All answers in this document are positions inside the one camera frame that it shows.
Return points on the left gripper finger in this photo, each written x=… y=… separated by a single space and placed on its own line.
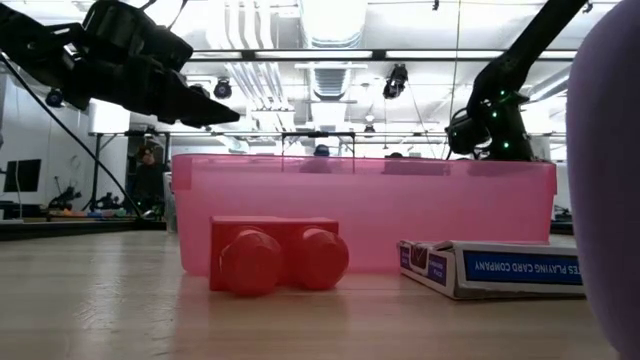
x=200 y=105
x=190 y=123

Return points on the purple foam die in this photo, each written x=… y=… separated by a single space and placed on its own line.
x=610 y=200

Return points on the pink translucent plastic bin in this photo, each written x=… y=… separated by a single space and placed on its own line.
x=400 y=215

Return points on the playing card box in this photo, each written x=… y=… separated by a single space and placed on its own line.
x=500 y=268

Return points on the red two-stud toy block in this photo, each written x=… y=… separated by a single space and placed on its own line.
x=260 y=257

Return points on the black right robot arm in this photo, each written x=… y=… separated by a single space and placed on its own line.
x=530 y=35

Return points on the background black robot arm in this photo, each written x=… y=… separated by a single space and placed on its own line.
x=107 y=201
x=65 y=199

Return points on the person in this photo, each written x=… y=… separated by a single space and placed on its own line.
x=147 y=185
x=320 y=150

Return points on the ceiling vent grille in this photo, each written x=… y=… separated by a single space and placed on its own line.
x=330 y=82

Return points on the black overhead beam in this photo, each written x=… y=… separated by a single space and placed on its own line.
x=378 y=54

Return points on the black computer monitor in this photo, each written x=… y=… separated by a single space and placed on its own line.
x=22 y=175

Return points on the black ceiling camera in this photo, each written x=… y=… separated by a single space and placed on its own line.
x=395 y=80
x=222 y=90
x=55 y=97

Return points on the round ceiling air duct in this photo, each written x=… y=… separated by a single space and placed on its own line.
x=332 y=20

